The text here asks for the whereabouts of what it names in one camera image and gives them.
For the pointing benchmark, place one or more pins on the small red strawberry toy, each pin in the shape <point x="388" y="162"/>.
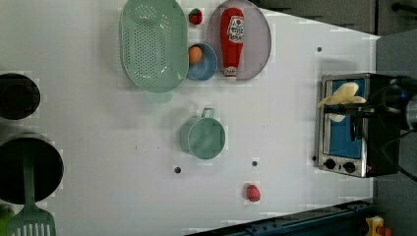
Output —
<point x="195" y="17"/>

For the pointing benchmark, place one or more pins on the green mug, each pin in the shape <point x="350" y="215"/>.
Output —
<point x="203" y="136"/>

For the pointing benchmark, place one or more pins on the green slotted spatula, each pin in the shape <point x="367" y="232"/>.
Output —
<point x="31" y="220"/>

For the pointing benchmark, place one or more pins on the blue bowl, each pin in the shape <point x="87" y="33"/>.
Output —
<point x="206" y="68"/>

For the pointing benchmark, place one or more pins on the blue metal frame rail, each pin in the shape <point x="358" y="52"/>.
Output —
<point x="340" y="220"/>

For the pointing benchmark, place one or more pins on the black toaster oven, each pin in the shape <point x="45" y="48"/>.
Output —
<point x="378" y="154"/>

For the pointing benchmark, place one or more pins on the grey round plate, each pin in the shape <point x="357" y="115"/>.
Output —
<point x="257" y="38"/>

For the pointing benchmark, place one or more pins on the yellow banana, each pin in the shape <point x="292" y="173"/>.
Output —
<point x="345" y="94"/>

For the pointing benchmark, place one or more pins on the orange ball fruit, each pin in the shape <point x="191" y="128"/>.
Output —
<point x="195" y="54"/>

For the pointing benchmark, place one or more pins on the red ketchup bottle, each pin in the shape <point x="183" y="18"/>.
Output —
<point x="231" y="40"/>

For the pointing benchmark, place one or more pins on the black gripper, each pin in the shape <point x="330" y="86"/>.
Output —
<point x="397" y="99"/>

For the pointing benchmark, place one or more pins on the green perforated colander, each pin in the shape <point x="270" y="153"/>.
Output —
<point x="154" y="46"/>

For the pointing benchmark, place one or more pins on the yellow and red toy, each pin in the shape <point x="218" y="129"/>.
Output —
<point x="376" y="227"/>

